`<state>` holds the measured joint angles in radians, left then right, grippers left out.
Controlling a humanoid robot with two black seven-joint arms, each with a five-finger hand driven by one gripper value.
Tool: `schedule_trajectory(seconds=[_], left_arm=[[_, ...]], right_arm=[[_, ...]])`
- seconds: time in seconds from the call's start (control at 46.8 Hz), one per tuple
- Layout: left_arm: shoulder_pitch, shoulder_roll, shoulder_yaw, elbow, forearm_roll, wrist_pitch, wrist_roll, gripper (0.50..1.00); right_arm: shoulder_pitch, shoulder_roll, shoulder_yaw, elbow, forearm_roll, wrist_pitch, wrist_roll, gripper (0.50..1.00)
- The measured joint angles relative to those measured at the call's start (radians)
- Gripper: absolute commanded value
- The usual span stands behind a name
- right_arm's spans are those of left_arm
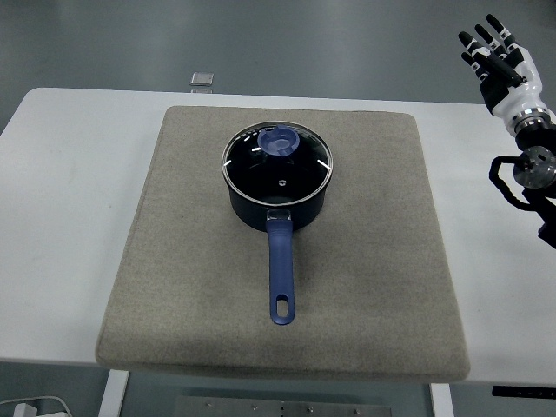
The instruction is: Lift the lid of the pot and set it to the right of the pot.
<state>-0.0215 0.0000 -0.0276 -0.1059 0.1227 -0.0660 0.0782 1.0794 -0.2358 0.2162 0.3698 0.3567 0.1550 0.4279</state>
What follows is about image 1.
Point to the small silver floor plate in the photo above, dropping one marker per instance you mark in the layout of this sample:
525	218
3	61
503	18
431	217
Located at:
202	78

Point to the grey metal plate with screws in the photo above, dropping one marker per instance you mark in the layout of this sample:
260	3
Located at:
217	408

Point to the beige fabric mat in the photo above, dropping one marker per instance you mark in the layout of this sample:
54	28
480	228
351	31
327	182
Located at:
369	260

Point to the glass lid with blue knob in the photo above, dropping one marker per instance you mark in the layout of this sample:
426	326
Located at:
278	143

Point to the white table leg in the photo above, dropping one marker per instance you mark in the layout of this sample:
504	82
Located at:
113	395
441	401

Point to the black table control panel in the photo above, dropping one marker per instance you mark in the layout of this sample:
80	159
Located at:
521	391

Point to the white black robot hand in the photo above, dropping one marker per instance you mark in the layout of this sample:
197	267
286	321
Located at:
519	97

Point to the white power adapter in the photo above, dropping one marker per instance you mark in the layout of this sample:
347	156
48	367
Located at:
24	410

